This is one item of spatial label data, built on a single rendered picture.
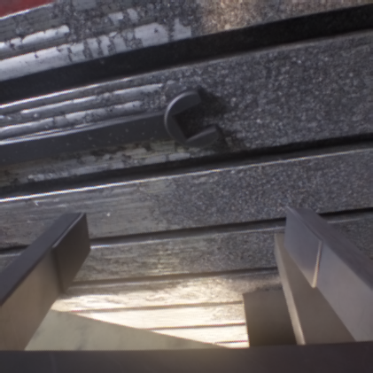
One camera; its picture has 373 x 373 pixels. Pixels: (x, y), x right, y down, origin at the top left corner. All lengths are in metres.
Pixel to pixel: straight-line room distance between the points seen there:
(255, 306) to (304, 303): 0.16
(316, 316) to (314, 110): 0.19
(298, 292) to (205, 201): 0.13
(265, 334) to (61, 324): 0.28
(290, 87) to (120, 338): 0.23
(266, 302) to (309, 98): 0.32
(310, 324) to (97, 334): 0.19
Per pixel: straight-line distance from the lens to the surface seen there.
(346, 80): 0.24
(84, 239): 0.17
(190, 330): 0.61
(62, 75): 0.25
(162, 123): 0.22
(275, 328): 0.44
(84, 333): 0.25
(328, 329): 0.29
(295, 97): 0.23
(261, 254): 0.37
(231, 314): 0.54
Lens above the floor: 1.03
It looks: 48 degrees down
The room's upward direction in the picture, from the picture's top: 178 degrees counter-clockwise
